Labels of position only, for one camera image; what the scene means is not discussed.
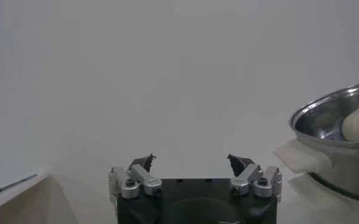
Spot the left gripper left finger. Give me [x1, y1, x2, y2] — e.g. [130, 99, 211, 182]
[108, 153, 163, 200]

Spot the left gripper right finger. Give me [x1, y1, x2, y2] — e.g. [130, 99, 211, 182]
[227, 153, 283, 203]

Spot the perforated stainless steamer basket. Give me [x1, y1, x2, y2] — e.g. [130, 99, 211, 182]
[288, 79, 359, 195]

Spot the white side table with tool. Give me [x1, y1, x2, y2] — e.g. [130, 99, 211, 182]
[0, 170, 79, 224]

